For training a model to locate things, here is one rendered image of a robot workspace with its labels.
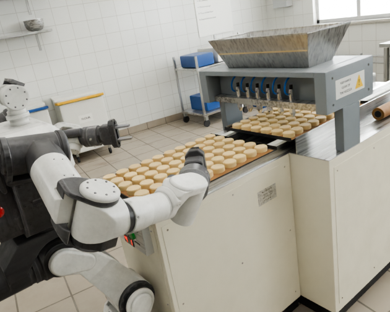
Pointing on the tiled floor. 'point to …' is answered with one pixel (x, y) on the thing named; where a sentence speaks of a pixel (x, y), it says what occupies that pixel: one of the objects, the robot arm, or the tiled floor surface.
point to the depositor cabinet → (347, 213)
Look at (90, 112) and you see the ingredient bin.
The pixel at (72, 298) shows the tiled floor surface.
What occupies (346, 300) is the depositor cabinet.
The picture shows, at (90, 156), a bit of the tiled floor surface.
